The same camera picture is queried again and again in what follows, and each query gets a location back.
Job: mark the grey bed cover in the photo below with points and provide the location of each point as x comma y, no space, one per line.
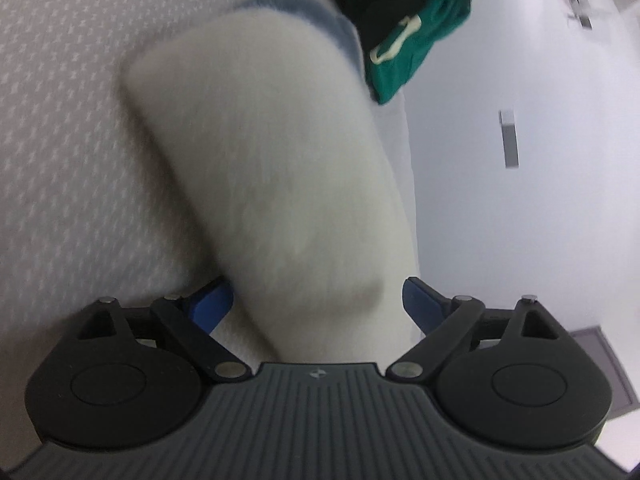
88,207

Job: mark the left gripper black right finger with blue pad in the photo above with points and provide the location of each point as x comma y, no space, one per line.
514,377

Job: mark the grey wall plate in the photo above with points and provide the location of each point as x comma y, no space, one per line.
509,139

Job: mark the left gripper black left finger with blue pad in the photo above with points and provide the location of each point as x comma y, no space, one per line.
125,377

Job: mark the cream sweater with blue stripes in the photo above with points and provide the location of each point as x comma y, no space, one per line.
267,126

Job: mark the green garment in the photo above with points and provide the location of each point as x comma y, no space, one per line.
393,62

